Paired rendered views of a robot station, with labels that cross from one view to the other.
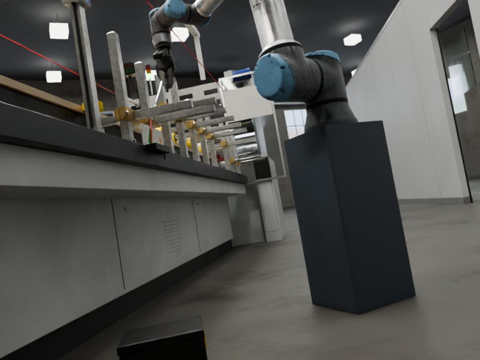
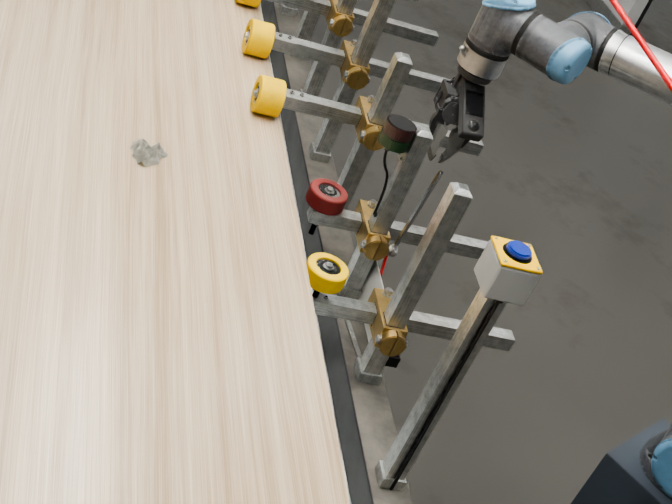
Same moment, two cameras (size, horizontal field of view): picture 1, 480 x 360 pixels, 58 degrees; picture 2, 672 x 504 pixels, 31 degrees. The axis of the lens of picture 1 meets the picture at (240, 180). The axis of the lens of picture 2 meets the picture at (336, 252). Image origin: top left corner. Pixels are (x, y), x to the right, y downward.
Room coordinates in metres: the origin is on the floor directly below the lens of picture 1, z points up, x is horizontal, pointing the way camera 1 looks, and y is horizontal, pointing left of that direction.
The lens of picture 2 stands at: (0.21, 1.48, 2.11)
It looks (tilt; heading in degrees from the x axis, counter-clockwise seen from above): 33 degrees down; 328
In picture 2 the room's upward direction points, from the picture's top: 25 degrees clockwise
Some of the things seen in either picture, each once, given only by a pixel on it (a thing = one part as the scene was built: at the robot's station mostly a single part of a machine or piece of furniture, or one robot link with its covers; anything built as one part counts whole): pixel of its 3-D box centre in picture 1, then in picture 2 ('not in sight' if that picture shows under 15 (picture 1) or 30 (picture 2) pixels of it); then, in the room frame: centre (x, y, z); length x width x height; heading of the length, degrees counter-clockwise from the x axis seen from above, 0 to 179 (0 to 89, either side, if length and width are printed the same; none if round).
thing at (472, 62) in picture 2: (161, 41); (480, 59); (2.01, 0.26, 1.23); 0.10 x 0.09 x 0.05; 78
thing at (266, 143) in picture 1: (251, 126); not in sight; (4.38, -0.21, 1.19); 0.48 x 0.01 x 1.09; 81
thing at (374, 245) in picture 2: (148, 121); (370, 230); (1.94, 0.36, 0.85); 0.14 x 0.06 x 0.05; 171
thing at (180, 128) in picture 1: (178, 121); (352, 77); (2.41, 0.28, 0.93); 0.04 x 0.04 x 0.48; 81
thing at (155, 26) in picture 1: (160, 23); (501, 21); (2.01, 0.25, 1.32); 0.10 x 0.09 x 0.12; 38
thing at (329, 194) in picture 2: not in sight; (320, 210); (1.98, 0.47, 0.85); 0.08 x 0.08 x 0.11
